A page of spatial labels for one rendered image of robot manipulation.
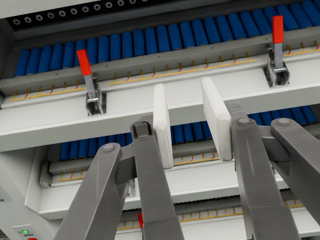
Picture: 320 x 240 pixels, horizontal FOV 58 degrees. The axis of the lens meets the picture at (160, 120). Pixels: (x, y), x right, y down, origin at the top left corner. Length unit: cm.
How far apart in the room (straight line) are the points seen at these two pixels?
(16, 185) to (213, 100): 45
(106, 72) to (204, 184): 27
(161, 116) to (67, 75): 32
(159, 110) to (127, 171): 4
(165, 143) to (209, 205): 57
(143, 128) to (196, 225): 60
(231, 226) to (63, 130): 46
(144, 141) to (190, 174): 43
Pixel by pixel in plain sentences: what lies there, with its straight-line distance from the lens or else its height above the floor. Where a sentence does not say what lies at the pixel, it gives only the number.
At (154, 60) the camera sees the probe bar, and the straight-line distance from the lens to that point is 45.
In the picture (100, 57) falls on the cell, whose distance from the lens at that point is 49.
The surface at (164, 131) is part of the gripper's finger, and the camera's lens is 16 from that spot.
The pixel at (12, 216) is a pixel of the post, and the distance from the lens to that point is 66.
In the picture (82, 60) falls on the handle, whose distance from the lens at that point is 42.
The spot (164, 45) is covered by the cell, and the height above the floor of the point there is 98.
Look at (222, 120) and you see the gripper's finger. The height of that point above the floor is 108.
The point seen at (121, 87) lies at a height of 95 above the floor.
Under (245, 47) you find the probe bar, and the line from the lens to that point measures 46.
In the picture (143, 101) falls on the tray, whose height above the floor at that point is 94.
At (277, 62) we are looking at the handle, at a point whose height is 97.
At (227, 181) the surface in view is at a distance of 57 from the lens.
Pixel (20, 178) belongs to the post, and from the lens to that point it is 59.
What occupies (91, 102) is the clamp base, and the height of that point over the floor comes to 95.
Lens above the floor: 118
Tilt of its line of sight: 38 degrees down
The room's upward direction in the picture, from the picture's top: 12 degrees counter-clockwise
